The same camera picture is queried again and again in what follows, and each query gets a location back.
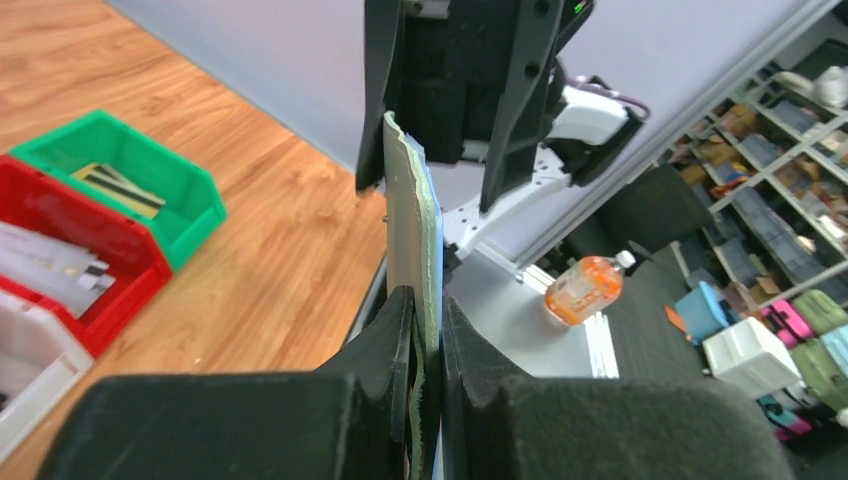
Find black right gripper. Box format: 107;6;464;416
355;0;565;213

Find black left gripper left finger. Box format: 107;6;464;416
38;286;415;479

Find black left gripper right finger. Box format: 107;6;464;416
442;299;793;479

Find teal leather card holder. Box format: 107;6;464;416
382;111;443;479

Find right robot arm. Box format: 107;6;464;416
356;1;648;261

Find white cards stack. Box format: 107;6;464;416
1;222;116;318

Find gold cards in green bin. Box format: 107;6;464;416
71;163;166;219

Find orange drink bottle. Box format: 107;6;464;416
544;250;636;326

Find blue storage box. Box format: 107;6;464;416
674;281;730;345

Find black office chair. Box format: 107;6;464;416
549;165;713;274

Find white storage box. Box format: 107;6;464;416
702;317;802;400

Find green plastic bin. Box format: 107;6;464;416
9;110;227;272

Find white plastic bin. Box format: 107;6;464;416
1;291;93;460

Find storage shelf rack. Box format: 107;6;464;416
659;39;847;306

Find red plastic bin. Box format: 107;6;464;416
1;155;173;358

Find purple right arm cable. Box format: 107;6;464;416
566;74;652;121

